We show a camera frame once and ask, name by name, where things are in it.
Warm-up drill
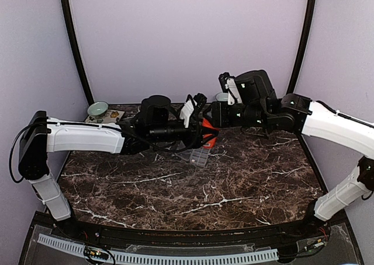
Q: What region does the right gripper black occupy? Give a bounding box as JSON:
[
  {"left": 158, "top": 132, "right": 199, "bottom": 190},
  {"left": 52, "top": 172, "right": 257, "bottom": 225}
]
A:
[{"left": 203, "top": 101, "right": 270, "bottom": 128}]

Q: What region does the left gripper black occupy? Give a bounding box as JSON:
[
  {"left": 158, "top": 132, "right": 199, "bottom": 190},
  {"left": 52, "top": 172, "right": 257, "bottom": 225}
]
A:
[{"left": 150, "top": 117, "right": 220, "bottom": 150}]

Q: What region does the red pill bottle grey cap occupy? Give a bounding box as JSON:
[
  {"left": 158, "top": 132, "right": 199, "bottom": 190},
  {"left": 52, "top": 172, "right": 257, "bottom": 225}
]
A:
[{"left": 202, "top": 118, "right": 219, "bottom": 149}]

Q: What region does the clear plastic pill organizer box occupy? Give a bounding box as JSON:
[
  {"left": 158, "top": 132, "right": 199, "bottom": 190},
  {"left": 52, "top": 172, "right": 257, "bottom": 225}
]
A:
[{"left": 176, "top": 147, "right": 210, "bottom": 167}]

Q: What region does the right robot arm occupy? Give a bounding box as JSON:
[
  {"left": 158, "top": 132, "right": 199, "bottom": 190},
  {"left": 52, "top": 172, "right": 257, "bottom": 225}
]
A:
[{"left": 211, "top": 70, "right": 373, "bottom": 238}]

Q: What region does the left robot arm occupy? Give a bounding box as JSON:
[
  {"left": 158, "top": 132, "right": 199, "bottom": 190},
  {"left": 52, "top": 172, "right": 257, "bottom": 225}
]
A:
[{"left": 12, "top": 93, "right": 218, "bottom": 239}]

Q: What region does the white ceramic bowl back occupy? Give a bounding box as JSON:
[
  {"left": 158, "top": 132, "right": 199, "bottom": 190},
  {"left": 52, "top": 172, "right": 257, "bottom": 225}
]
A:
[{"left": 215, "top": 92, "right": 228, "bottom": 102}]

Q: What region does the patterned coaster mat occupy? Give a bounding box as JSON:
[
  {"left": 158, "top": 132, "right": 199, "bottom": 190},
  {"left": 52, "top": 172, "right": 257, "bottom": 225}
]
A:
[{"left": 84, "top": 109, "right": 125, "bottom": 124}]

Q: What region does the green ceramic bowl left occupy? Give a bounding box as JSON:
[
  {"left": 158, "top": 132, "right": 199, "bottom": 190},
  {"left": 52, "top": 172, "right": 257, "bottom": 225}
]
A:
[{"left": 87, "top": 101, "right": 109, "bottom": 120}]

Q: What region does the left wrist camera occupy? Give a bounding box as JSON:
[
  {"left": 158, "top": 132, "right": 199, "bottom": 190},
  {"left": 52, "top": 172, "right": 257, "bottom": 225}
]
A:
[{"left": 179, "top": 93, "right": 207, "bottom": 128}]

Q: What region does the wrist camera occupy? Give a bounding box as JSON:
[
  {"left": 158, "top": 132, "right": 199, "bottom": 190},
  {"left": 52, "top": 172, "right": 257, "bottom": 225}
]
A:
[
  {"left": 179, "top": 93, "right": 207, "bottom": 128},
  {"left": 219, "top": 72, "right": 242, "bottom": 105}
]

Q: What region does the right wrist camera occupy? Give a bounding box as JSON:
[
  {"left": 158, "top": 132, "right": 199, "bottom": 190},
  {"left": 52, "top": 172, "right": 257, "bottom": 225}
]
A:
[{"left": 219, "top": 72, "right": 242, "bottom": 105}]

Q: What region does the right black corner post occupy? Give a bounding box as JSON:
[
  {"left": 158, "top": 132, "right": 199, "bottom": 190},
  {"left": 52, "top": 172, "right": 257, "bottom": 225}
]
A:
[{"left": 286, "top": 0, "right": 316, "bottom": 94}]

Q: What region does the black corner post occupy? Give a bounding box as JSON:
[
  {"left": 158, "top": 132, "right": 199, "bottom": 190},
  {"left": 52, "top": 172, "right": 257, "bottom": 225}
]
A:
[
  {"left": 60, "top": 0, "right": 95, "bottom": 105},
  {"left": 286, "top": 0, "right": 316, "bottom": 94}
]

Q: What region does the black front rail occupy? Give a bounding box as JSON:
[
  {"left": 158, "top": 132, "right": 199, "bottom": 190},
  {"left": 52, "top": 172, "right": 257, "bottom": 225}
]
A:
[{"left": 29, "top": 212, "right": 351, "bottom": 251}]

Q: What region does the white slotted cable duct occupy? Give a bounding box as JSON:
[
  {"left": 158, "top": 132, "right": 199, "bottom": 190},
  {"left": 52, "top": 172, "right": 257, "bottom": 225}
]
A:
[{"left": 37, "top": 234, "right": 279, "bottom": 264}]

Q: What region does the left black corner post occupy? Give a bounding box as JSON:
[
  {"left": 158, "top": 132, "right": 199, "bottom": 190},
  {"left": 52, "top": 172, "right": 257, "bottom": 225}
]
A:
[{"left": 60, "top": 0, "right": 95, "bottom": 105}]

